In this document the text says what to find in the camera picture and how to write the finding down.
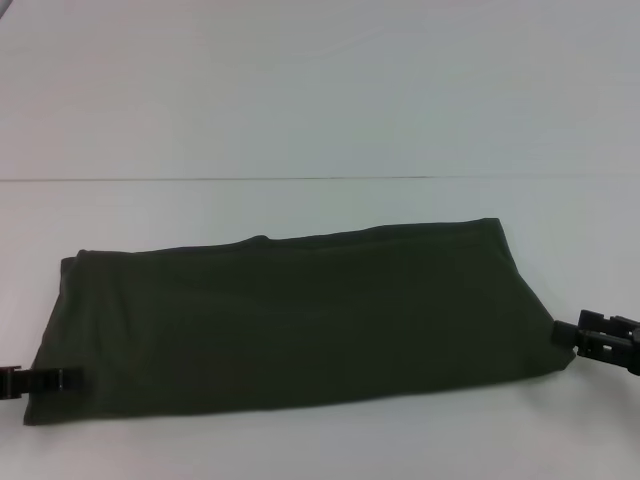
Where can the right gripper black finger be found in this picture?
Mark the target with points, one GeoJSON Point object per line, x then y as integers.
{"type": "Point", "coordinates": [566, 332]}
{"type": "Point", "coordinates": [595, 320]}

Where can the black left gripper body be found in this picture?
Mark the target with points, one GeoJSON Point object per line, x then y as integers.
{"type": "Point", "coordinates": [14, 382]}

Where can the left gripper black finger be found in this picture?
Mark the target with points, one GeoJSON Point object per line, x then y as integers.
{"type": "Point", "coordinates": [57, 379]}

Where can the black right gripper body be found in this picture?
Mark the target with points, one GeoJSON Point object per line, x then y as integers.
{"type": "Point", "coordinates": [615, 347]}

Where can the dark green shirt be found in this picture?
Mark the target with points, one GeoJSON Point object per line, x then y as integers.
{"type": "Point", "coordinates": [310, 325]}

